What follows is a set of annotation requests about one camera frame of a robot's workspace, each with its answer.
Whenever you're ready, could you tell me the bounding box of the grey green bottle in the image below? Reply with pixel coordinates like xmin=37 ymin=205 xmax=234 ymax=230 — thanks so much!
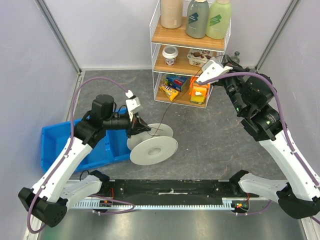
xmin=185 ymin=0 xmax=210 ymax=39

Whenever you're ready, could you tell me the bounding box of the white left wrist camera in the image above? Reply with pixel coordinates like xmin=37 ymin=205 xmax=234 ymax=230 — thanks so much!
xmin=125 ymin=90 xmax=142 ymax=116

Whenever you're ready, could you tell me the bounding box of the orange snack box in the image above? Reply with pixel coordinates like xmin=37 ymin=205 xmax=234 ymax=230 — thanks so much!
xmin=188 ymin=76 xmax=211 ymax=105

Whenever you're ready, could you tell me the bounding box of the yellow candy bag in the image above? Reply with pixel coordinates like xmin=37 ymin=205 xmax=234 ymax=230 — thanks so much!
xmin=159 ymin=82 xmax=179 ymax=102

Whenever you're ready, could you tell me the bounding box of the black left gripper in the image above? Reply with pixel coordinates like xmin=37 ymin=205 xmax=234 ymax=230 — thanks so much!
xmin=103 ymin=110 xmax=151 ymax=138

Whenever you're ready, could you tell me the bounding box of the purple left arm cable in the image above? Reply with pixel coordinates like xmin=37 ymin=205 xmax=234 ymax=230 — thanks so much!
xmin=26 ymin=76 xmax=136 ymax=235

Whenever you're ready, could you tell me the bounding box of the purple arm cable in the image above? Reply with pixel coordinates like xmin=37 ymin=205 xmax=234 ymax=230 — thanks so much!
xmin=26 ymin=76 xmax=136 ymax=235
xmin=198 ymin=71 xmax=320 ymax=225

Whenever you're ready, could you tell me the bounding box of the blue snack box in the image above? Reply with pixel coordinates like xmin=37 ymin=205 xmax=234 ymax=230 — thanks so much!
xmin=164 ymin=74 xmax=190 ymax=92

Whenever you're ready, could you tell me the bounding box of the left aluminium frame post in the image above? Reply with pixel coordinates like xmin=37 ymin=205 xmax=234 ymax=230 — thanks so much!
xmin=35 ymin=0 xmax=82 ymax=74

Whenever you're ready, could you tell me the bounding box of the grey plastic cable spool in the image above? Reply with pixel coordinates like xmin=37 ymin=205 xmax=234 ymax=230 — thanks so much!
xmin=127 ymin=123 xmax=179 ymax=166

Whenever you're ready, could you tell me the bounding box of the aluminium frame post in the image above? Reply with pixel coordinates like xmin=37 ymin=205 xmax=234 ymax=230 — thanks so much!
xmin=35 ymin=0 xmax=82 ymax=74
xmin=254 ymin=0 xmax=301 ymax=72

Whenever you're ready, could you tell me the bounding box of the light green bottle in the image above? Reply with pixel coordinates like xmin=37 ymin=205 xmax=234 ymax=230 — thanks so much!
xmin=205 ymin=0 xmax=232 ymax=40

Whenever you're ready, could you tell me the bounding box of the beige bottle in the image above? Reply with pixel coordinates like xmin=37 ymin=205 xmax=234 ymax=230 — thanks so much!
xmin=160 ymin=0 xmax=183 ymax=29

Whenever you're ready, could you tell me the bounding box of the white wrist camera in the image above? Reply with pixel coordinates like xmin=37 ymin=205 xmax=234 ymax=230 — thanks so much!
xmin=196 ymin=56 xmax=233 ymax=85
xmin=125 ymin=90 xmax=142 ymax=116

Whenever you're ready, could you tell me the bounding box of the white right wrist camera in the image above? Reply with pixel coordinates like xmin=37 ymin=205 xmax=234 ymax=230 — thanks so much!
xmin=196 ymin=56 xmax=233 ymax=85

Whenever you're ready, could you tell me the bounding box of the clear glass bottle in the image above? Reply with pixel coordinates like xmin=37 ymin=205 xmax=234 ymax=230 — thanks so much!
xmin=232 ymin=51 xmax=240 ymax=64

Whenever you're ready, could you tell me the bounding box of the blue plastic compartment bin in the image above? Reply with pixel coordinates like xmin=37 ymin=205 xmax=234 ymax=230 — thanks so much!
xmin=40 ymin=121 xmax=131 ymax=173

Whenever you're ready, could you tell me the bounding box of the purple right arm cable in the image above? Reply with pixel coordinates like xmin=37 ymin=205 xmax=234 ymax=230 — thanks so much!
xmin=198 ymin=71 xmax=320 ymax=225

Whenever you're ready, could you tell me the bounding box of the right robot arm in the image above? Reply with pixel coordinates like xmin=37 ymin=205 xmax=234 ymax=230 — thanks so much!
xmin=215 ymin=55 xmax=320 ymax=219

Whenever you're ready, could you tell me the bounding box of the white yogurt cup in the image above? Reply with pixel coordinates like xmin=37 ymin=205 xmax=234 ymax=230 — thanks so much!
xmin=162 ymin=45 xmax=179 ymax=66

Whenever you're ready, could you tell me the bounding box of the white wire shelf rack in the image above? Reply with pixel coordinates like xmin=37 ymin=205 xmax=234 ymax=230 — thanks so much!
xmin=149 ymin=0 xmax=231 ymax=108

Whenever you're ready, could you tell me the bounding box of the right aluminium frame post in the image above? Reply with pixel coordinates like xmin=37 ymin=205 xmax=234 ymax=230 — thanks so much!
xmin=254 ymin=0 xmax=301 ymax=72

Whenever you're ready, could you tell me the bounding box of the grey slotted cable duct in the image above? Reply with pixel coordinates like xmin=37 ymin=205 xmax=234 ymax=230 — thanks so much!
xmin=71 ymin=198 xmax=235 ymax=211

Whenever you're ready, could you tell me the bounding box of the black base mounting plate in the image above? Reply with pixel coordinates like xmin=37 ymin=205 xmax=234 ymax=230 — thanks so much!
xmin=97 ymin=179 xmax=247 ymax=206

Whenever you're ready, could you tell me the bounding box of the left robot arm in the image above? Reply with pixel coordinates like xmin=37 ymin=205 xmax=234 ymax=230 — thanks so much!
xmin=18 ymin=93 xmax=150 ymax=234

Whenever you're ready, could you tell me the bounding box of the thin dark brown cable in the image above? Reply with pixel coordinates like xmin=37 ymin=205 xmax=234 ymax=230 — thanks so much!
xmin=149 ymin=55 xmax=226 ymax=137

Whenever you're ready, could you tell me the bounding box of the chocolate dessert tub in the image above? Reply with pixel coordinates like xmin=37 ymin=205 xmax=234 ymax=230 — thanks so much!
xmin=187 ymin=48 xmax=214 ymax=68

